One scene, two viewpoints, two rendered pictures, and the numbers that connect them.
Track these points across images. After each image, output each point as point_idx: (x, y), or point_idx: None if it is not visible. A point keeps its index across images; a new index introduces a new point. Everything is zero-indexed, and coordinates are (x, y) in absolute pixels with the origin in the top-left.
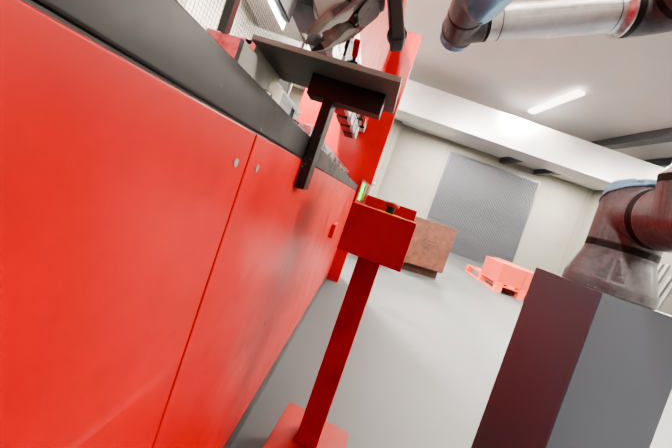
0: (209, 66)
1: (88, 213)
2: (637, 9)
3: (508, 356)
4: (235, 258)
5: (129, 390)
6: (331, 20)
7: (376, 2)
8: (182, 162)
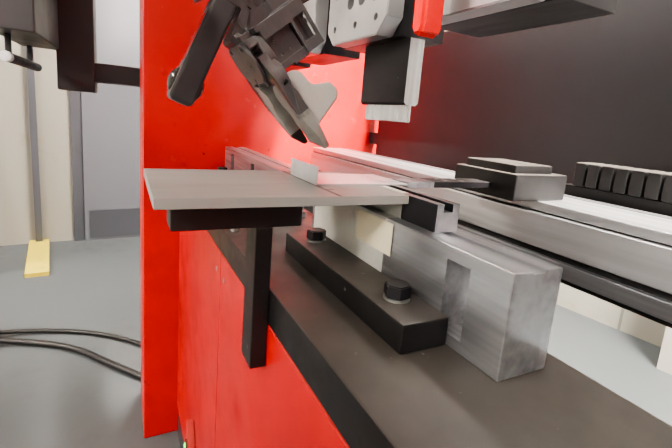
0: None
1: (202, 265)
2: None
3: None
4: (225, 356)
5: (208, 360)
6: (274, 117)
7: (233, 55)
8: (208, 258)
